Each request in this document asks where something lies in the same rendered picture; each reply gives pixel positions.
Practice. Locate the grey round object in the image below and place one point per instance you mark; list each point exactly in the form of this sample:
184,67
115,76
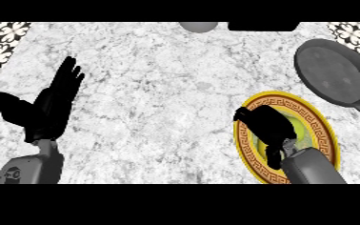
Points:
197,27

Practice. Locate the dark grey pan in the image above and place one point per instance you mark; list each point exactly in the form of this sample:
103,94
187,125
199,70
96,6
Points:
327,71

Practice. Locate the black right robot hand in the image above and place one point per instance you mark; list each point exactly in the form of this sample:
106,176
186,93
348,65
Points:
268,124

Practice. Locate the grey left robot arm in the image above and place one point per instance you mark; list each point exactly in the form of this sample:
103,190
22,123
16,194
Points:
32,168

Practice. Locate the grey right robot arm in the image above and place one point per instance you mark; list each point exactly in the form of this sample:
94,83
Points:
310,168

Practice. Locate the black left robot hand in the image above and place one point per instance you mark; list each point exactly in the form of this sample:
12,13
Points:
54,105

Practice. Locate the yellow patterned plate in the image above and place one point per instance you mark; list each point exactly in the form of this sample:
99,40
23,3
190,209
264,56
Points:
323,130

